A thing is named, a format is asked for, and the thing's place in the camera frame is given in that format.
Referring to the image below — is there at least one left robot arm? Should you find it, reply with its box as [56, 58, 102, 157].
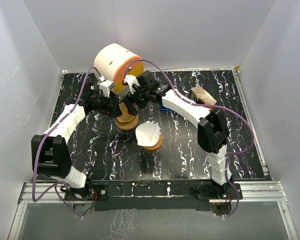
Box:
[31, 80, 120, 200]

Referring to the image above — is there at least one coffee filter packet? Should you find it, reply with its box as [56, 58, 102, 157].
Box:
[189, 85, 217, 105]

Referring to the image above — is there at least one glass carafe with brown band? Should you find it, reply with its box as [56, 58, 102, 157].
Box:
[142, 150, 160, 165]

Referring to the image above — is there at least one brown paper coffee filter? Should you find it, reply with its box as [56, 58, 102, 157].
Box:
[116, 102, 137, 124]

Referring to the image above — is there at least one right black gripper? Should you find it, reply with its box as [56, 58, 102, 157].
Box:
[123, 82, 151, 116]

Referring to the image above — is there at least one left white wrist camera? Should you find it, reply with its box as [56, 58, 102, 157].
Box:
[99, 80, 115, 98]

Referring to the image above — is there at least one white round drawer cabinet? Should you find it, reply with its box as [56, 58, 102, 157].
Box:
[93, 43, 145, 97]

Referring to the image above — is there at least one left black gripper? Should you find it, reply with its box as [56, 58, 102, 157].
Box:
[89, 89, 122, 119]

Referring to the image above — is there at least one purple cable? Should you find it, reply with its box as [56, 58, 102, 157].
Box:
[31, 66, 106, 202]
[123, 59, 255, 156]

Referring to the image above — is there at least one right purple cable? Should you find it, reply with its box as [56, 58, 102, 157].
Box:
[123, 59, 255, 156]

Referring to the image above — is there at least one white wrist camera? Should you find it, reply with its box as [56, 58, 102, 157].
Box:
[99, 80, 115, 98]
[122, 74, 140, 95]

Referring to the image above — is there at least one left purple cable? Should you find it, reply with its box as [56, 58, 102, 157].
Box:
[31, 66, 106, 202]

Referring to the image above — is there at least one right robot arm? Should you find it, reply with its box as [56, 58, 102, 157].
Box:
[121, 71, 233, 199]

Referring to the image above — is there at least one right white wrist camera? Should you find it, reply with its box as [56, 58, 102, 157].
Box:
[122, 74, 140, 95]

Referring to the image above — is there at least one white paper coffee filter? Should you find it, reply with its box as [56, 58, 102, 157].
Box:
[135, 121, 160, 147]

